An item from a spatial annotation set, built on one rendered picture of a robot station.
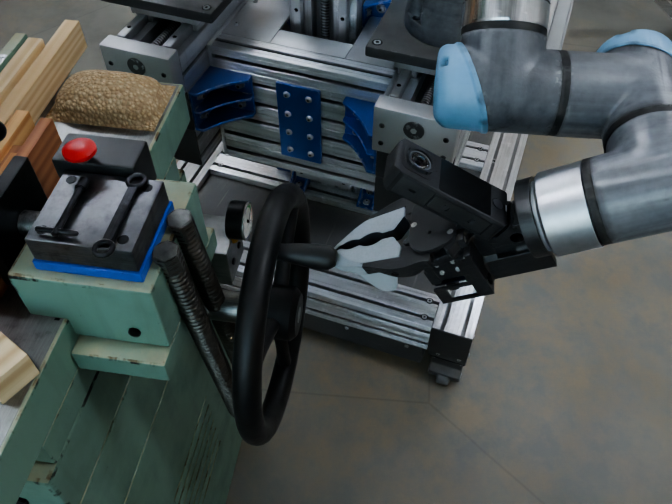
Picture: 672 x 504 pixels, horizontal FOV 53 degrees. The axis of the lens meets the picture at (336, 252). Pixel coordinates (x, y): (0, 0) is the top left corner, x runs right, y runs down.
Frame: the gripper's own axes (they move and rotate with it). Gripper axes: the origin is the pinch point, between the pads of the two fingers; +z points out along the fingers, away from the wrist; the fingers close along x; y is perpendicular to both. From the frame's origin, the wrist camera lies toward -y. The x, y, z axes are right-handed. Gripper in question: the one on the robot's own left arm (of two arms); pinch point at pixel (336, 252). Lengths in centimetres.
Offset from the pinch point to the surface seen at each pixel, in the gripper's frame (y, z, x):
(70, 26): -22, 33, 31
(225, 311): 1.9, 14.9, -2.7
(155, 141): -10.8, 21.5, 14.9
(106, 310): -11.0, 16.2, -10.9
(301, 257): -3.1, 1.6, -2.7
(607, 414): 108, -3, 35
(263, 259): -6.2, 3.3, -4.8
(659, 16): 130, -35, 211
